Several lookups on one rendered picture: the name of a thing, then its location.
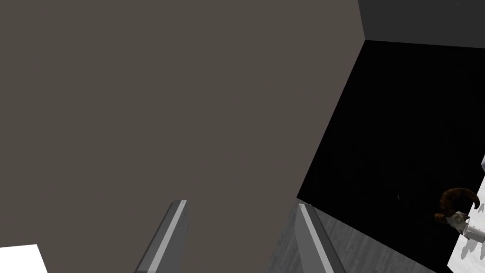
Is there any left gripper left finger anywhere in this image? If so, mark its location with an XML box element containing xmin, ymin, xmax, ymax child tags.
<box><xmin>134</xmin><ymin>199</ymin><xmax>189</xmax><ymax>273</ymax></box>

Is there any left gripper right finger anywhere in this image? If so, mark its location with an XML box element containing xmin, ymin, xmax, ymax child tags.
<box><xmin>294</xmin><ymin>203</ymin><xmax>343</xmax><ymax>273</ymax></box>

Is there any brown horned ram head trophy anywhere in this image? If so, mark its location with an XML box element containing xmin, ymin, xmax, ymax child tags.
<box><xmin>434</xmin><ymin>187</ymin><xmax>485</xmax><ymax>242</ymax></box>

